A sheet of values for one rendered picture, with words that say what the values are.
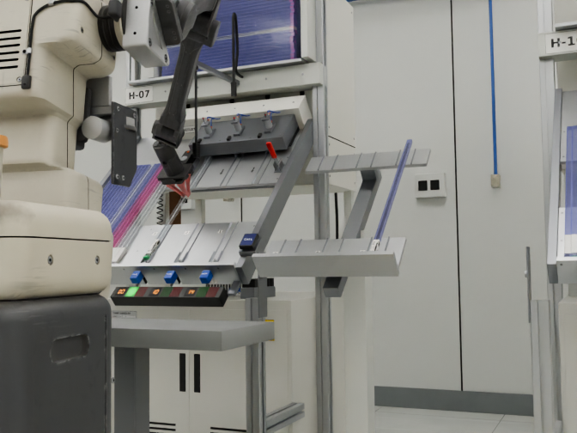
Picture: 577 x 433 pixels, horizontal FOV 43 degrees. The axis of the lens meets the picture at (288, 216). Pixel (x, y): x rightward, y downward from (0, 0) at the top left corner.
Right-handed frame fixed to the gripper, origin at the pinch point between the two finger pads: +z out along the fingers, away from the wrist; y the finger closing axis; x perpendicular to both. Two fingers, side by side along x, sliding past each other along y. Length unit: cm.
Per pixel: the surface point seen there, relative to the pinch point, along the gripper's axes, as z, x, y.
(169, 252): 0.3, 25.9, -6.1
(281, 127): -4.6, -25.8, -25.7
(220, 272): 0.7, 33.8, -25.3
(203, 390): 48, 38, -2
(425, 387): 180, -65, -33
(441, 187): 106, -130, -44
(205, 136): -5.4, -23.4, 0.5
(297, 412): 49, 43, -35
